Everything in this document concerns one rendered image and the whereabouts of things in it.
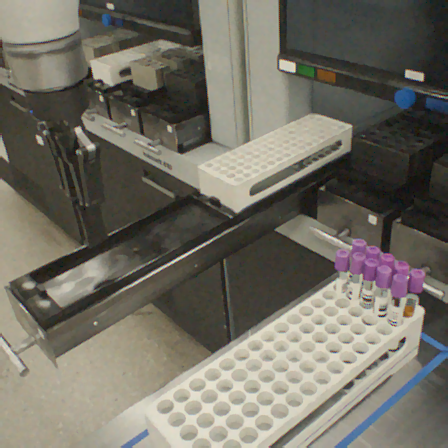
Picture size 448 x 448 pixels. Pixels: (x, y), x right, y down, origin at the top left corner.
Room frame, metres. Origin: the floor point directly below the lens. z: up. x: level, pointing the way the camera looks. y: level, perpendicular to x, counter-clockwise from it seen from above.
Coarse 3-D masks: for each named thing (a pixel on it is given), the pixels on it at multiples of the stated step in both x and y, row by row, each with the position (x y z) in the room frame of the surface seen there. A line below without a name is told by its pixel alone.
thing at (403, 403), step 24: (432, 312) 0.49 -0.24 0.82; (240, 336) 0.48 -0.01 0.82; (432, 336) 0.45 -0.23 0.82; (432, 360) 0.41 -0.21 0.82; (168, 384) 0.41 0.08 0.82; (384, 384) 0.39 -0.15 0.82; (408, 384) 0.38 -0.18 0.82; (432, 384) 0.38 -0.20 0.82; (144, 408) 0.38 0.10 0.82; (360, 408) 0.36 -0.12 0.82; (384, 408) 0.36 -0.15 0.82; (408, 408) 0.35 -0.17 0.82; (432, 408) 0.35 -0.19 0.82; (96, 432) 0.36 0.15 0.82; (120, 432) 0.36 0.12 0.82; (144, 432) 0.35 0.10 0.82; (336, 432) 0.33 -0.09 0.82; (360, 432) 0.33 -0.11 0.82; (384, 432) 0.33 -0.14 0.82; (408, 432) 0.33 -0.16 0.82; (432, 432) 0.32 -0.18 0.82
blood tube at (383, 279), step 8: (384, 272) 0.43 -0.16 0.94; (376, 280) 0.44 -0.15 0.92; (384, 280) 0.43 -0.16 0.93; (384, 288) 0.43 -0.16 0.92; (376, 296) 0.43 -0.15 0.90; (384, 296) 0.43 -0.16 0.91; (376, 304) 0.43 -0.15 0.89; (384, 304) 0.43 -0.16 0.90; (376, 312) 0.43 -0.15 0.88; (384, 312) 0.43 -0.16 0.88
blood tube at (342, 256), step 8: (336, 256) 0.47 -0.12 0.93; (344, 256) 0.46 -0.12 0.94; (336, 264) 0.47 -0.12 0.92; (344, 264) 0.46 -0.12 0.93; (336, 272) 0.47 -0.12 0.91; (344, 272) 0.46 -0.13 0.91; (336, 280) 0.47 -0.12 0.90; (344, 280) 0.47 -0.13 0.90; (336, 288) 0.47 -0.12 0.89; (344, 288) 0.47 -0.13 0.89
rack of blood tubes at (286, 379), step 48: (288, 336) 0.41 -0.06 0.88; (336, 336) 0.40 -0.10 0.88; (384, 336) 0.40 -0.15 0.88; (192, 384) 0.36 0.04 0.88; (240, 384) 0.35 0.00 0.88; (288, 384) 0.35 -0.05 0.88; (336, 384) 0.34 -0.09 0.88; (192, 432) 0.31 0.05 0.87; (240, 432) 0.30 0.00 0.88; (288, 432) 0.34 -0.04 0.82
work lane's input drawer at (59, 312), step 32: (288, 192) 0.82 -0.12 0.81; (128, 224) 0.75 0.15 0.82; (160, 224) 0.76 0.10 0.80; (192, 224) 0.75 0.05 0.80; (224, 224) 0.73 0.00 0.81; (256, 224) 0.76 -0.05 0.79; (64, 256) 0.68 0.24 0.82; (96, 256) 0.69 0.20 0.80; (128, 256) 0.68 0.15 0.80; (160, 256) 0.66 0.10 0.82; (192, 256) 0.68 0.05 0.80; (224, 256) 0.71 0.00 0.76; (32, 288) 0.61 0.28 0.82; (64, 288) 0.62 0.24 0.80; (96, 288) 0.61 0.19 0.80; (128, 288) 0.61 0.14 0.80; (160, 288) 0.64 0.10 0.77; (32, 320) 0.56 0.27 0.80; (64, 320) 0.55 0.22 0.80; (96, 320) 0.57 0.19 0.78; (64, 352) 0.54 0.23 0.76
